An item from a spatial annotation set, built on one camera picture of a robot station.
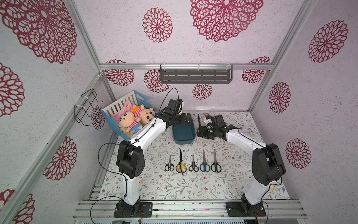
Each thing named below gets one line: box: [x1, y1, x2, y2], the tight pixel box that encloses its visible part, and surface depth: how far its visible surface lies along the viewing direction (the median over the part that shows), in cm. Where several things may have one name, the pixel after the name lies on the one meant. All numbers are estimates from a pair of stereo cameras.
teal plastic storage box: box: [172, 119, 196, 145], surface depth 104 cm
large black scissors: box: [210, 148, 222, 173], surface depth 92 cm
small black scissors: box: [164, 154, 175, 172], surface depth 91 cm
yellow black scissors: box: [176, 149, 187, 175], surface depth 91 cm
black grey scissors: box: [188, 152, 200, 173], surface depth 91 cm
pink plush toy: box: [110, 101, 136, 131], surface depth 99 cm
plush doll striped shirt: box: [118, 111, 143, 138], surface depth 97 cm
